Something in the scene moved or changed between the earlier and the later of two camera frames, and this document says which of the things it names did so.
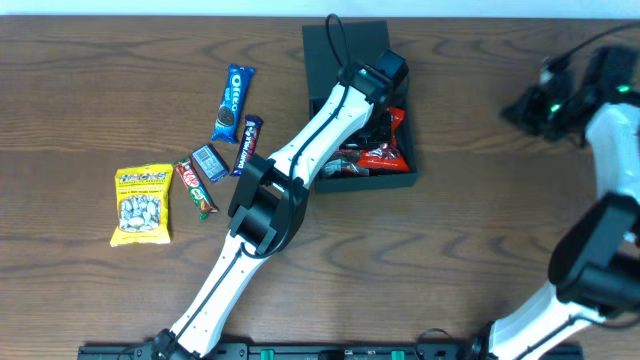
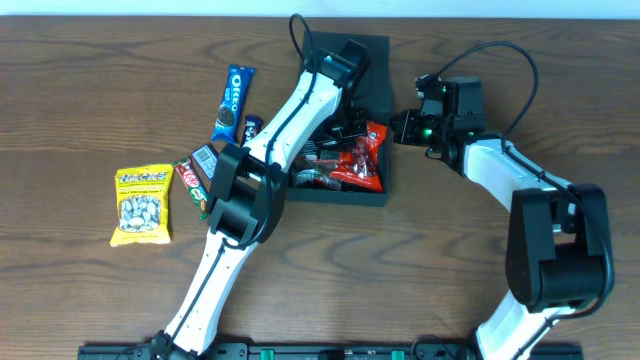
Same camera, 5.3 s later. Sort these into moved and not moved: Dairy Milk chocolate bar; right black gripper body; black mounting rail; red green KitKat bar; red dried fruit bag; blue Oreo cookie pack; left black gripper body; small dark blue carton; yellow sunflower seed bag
Moved: left black gripper body; red dried fruit bag; right black gripper body
Not moved: red green KitKat bar; blue Oreo cookie pack; black mounting rail; yellow sunflower seed bag; Dairy Milk chocolate bar; small dark blue carton
